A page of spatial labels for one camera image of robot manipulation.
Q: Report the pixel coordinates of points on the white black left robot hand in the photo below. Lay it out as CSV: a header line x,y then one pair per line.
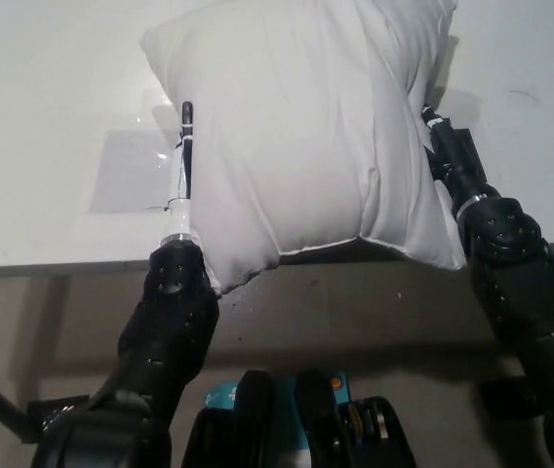
x,y
186,146

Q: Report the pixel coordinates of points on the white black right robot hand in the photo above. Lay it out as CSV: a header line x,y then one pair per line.
x,y
445,146

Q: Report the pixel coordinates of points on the white square pillow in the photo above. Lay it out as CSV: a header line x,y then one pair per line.
x,y
306,146

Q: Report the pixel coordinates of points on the black teal robot torso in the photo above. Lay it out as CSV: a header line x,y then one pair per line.
x,y
262,429

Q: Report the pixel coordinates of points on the short curved black thread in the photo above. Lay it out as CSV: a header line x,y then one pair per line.
x,y
523,95

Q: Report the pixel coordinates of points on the black table foot plate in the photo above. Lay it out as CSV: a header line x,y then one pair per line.
x,y
52,414
506,395

